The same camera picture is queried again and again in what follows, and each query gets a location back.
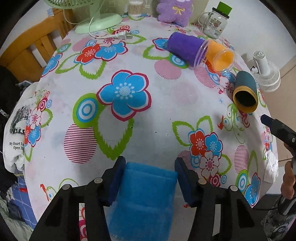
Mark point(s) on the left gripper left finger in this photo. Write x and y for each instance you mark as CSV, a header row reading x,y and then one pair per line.
x,y
60,220

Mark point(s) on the orange plastic cup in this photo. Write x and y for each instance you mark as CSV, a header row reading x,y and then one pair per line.
x,y
219,56

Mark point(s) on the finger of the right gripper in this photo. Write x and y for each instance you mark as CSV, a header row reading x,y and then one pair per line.
x,y
280,130

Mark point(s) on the green desk fan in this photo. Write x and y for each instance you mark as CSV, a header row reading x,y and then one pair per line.
x,y
95,22

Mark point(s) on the white floor fan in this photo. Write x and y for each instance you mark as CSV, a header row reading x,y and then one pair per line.
x,y
265,72

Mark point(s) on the floral tablecloth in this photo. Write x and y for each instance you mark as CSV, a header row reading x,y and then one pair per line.
x,y
126,95

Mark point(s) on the right hand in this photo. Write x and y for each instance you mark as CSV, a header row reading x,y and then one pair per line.
x,y
288,184

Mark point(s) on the white printed t-shirt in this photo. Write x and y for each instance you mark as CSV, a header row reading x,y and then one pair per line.
x,y
14,131

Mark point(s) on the cotton swab container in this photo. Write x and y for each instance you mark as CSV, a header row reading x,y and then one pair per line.
x,y
135,8

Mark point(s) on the purple plush toy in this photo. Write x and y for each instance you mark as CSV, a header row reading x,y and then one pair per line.
x,y
175,11

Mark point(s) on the dark teal yellow cup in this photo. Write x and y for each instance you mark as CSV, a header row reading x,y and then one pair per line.
x,y
245,92

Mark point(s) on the purple plastic cup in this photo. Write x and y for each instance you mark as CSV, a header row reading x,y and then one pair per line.
x,y
189,48

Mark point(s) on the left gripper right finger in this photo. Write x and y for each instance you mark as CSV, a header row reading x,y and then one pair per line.
x,y
221,214

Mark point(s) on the blue checkered bedsheet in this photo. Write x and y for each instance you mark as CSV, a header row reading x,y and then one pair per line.
x,y
17,217

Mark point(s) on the blue plastic cup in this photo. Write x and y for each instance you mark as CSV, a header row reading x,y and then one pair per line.
x,y
144,206

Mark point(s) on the glass jar green lid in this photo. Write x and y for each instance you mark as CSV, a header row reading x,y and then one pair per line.
x,y
214,22

